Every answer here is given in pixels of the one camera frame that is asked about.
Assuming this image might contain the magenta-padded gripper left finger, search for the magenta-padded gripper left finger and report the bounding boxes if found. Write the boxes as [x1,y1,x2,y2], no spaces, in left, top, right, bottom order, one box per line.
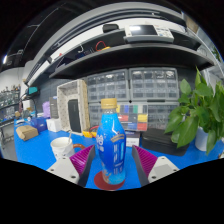
[46,144,97,188]

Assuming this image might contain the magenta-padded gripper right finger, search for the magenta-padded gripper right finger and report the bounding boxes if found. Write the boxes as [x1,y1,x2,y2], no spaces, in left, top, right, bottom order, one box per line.
[131,144,181,187]

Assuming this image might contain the blue drink bottle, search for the blue drink bottle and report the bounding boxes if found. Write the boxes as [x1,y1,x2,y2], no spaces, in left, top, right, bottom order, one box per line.
[95,97,128,186]

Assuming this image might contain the black flat case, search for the black flat case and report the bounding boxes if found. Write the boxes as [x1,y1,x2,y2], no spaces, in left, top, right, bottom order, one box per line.
[141,128,190,157]

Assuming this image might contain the black box with white label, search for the black box with white label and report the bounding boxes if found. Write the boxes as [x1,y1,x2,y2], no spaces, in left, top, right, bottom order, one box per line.
[124,130,141,148]

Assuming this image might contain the small white box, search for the small white box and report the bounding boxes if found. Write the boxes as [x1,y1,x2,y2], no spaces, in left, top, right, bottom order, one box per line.
[45,117,62,133]

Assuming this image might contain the small blue box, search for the small blue box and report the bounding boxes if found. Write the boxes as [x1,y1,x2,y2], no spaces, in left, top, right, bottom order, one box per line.
[31,116,48,133]

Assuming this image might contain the grey small-parts drawer cabinet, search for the grey small-parts drawer cabinet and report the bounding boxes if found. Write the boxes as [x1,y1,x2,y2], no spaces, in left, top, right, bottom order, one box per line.
[88,101,108,129]
[86,69,130,103]
[147,101,181,131]
[128,66,179,102]

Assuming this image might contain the brown cardboard box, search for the brown cardboard box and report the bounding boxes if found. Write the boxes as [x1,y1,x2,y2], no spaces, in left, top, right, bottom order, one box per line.
[15,124,40,141]

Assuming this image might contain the black rectangular speaker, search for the black rectangular speaker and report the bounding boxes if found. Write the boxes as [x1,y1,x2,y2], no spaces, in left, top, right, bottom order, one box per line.
[67,98,83,134]

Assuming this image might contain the clear organiser with colourful parts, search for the clear organiser with colourful parts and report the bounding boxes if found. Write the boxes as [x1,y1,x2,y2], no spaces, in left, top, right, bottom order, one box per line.
[114,103,149,132]

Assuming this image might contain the purple plastic container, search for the purple plastic container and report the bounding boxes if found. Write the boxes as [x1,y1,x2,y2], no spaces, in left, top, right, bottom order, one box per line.
[42,100,52,119]

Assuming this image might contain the dark grey upright box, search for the dark grey upright box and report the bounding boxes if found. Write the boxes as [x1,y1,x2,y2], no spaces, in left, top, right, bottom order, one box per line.
[49,96,60,120]

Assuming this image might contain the green potted plant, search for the green potted plant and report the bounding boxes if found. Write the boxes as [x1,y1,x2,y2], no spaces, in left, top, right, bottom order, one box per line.
[164,66,224,156]

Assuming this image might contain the dark shelf unit with parts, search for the dark shelf unit with parts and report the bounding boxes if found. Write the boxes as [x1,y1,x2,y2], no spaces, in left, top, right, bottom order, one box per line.
[0,88,21,124]

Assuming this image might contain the white mug with orange handle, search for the white mug with orange handle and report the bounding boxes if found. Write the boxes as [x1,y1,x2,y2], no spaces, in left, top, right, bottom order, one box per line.
[50,131,87,161]

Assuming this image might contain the yellow and red cable bundle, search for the yellow and red cable bundle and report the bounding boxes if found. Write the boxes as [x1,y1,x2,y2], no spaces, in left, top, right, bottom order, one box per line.
[82,125,100,139]

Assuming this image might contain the dark grey wall shelf unit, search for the dark grey wall shelf unit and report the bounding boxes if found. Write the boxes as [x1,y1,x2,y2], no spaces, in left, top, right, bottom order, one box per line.
[23,3,216,88]

